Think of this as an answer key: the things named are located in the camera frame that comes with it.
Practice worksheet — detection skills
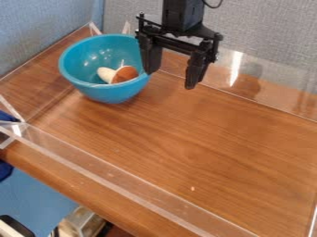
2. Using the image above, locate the clear acrylic back barrier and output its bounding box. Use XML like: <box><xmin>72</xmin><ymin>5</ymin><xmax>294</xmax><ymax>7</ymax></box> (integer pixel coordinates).
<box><xmin>88</xmin><ymin>21</ymin><xmax>317</xmax><ymax>123</ymax></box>

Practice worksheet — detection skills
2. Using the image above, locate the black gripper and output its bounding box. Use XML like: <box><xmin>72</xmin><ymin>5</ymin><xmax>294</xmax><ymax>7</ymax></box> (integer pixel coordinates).
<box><xmin>136</xmin><ymin>0</ymin><xmax>223</xmax><ymax>90</ymax></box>

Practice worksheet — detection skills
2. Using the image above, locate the clear acrylic barrier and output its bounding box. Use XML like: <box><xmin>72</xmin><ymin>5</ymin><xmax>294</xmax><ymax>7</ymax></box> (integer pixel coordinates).
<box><xmin>88</xmin><ymin>21</ymin><xmax>317</xmax><ymax>123</ymax></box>
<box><xmin>0</xmin><ymin>95</ymin><xmax>258</xmax><ymax>237</ymax></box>

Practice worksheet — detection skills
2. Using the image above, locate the black white device corner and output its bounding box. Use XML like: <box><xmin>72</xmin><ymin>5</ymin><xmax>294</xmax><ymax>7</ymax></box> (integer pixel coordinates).
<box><xmin>0</xmin><ymin>215</ymin><xmax>36</xmax><ymax>237</ymax></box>

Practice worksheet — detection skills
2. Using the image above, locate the metal frame under table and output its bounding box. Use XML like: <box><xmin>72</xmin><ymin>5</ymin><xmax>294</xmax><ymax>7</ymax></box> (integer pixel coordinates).
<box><xmin>48</xmin><ymin>206</ymin><xmax>105</xmax><ymax>237</ymax></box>

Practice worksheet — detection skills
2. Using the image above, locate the clear acrylic front barrier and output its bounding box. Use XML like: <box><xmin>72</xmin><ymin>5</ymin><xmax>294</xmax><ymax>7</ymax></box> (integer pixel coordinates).
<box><xmin>0</xmin><ymin>95</ymin><xmax>258</xmax><ymax>237</ymax></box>

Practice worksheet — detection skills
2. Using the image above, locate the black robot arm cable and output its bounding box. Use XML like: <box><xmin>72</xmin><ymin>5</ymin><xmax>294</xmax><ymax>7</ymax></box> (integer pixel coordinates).
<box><xmin>200</xmin><ymin>0</ymin><xmax>224</xmax><ymax>9</ymax></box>

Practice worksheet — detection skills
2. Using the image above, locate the brown and white toy mushroom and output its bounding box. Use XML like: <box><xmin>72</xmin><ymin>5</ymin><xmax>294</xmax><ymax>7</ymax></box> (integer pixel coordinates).
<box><xmin>96</xmin><ymin>66</ymin><xmax>139</xmax><ymax>84</ymax></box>

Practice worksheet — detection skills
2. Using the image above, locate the blue plastic bowl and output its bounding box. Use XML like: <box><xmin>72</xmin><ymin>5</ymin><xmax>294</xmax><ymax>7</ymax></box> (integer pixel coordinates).
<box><xmin>58</xmin><ymin>34</ymin><xmax>149</xmax><ymax>104</ymax></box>

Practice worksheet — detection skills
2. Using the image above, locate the blue cloth at edge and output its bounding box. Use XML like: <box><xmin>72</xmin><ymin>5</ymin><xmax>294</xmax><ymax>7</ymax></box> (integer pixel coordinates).
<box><xmin>0</xmin><ymin>110</ymin><xmax>20</xmax><ymax>182</ymax></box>

